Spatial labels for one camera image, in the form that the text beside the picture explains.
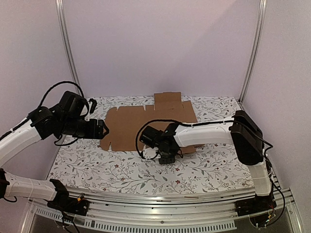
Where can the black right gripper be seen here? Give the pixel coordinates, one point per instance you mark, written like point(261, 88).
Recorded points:
point(166, 158)

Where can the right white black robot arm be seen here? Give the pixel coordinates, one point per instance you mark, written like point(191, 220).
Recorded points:
point(238, 130)

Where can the brown cardboard box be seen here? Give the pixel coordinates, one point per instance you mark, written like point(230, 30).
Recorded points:
point(124, 122)

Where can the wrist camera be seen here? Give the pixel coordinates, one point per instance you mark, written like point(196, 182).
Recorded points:
point(90, 106)
point(150, 153)

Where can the aluminium front rail frame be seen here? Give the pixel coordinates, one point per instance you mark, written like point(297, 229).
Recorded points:
point(214, 212)

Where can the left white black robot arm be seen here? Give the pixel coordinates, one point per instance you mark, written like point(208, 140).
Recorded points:
point(68, 117)

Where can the left aluminium corner post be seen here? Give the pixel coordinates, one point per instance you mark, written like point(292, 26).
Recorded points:
point(65, 37)

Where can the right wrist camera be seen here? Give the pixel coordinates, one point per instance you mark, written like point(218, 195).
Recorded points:
point(150, 153)

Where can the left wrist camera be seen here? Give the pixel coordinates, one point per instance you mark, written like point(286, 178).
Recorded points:
point(90, 106)

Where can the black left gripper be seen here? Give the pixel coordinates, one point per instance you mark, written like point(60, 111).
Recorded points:
point(97, 134)

